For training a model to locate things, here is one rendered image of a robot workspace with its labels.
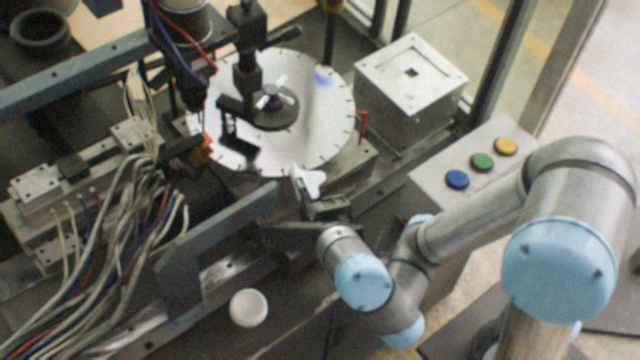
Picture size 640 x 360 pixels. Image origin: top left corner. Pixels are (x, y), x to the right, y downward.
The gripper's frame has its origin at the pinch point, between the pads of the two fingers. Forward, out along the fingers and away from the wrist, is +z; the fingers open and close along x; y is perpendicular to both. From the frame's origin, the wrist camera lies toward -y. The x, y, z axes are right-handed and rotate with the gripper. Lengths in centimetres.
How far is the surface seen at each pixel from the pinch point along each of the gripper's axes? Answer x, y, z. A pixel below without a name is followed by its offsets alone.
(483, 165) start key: 1.0, 38.1, -3.7
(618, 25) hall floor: -13, 182, 137
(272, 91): 19.2, 0.2, 8.4
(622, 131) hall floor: -42, 151, 92
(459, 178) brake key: 0.0, 32.2, -5.1
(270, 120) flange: 13.7, -0.9, 8.0
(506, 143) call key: 3.3, 45.1, -0.5
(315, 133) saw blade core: 10.7, 6.9, 4.8
